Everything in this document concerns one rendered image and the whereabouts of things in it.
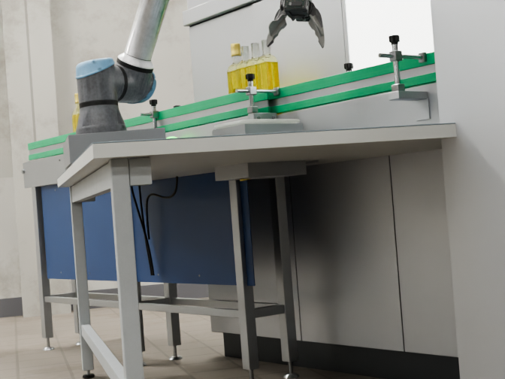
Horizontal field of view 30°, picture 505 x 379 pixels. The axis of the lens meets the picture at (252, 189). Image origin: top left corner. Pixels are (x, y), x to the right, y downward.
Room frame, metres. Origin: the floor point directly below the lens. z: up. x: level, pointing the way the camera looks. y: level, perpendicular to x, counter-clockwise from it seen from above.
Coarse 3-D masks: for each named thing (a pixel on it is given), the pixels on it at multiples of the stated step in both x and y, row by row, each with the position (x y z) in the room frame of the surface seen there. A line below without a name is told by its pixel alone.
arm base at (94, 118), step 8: (80, 104) 2.79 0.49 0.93; (88, 104) 2.77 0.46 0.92; (96, 104) 2.76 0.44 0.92; (104, 104) 2.77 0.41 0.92; (112, 104) 2.78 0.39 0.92; (80, 112) 2.79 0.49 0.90; (88, 112) 2.77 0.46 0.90; (96, 112) 2.76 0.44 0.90; (104, 112) 2.76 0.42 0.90; (112, 112) 2.77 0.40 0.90; (80, 120) 2.77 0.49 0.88; (88, 120) 2.76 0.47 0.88; (96, 120) 2.75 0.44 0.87; (104, 120) 2.75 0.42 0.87; (112, 120) 2.76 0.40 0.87; (120, 120) 2.80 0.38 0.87; (80, 128) 2.76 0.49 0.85; (88, 128) 2.75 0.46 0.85; (96, 128) 2.74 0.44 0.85; (104, 128) 2.75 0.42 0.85; (112, 128) 2.76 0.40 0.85; (120, 128) 2.78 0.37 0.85
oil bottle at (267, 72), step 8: (264, 56) 3.14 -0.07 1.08; (272, 56) 3.15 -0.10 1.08; (256, 64) 3.17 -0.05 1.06; (264, 64) 3.13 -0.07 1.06; (272, 64) 3.14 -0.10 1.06; (264, 72) 3.13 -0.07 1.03; (272, 72) 3.14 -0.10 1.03; (264, 80) 3.14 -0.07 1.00; (272, 80) 3.14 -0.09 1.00; (264, 88) 3.14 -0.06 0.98; (272, 88) 3.14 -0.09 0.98
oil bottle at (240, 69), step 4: (244, 60) 3.24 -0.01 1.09; (240, 64) 3.23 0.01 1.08; (244, 64) 3.22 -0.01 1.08; (236, 68) 3.25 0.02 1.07; (240, 68) 3.23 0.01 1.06; (244, 68) 3.22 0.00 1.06; (236, 72) 3.25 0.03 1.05; (240, 72) 3.23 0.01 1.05; (244, 72) 3.22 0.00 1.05; (236, 76) 3.26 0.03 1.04; (240, 76) 3.23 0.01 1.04; (244, 76) 3.22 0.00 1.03; (240, 80) 3.24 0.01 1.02; (244, 80) 3.22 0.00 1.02; (240, 84) 3.24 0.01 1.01; (244, 84) 3.22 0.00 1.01; (240, 88) 3.24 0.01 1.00; (244, 88) 3.22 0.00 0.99
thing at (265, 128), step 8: (224, 128) 2.81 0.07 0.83; (232, 128) 2.77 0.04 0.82; (240, 128) 2.74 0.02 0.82; (248, 128) 2.73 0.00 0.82; (256, 128) 2.75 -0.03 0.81; (264, 128) 2.77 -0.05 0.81; (272, 128) 2.79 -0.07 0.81; (280, 128) 2.80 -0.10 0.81; (288, 128) 2.82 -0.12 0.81; (296, 128) 2.84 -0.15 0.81
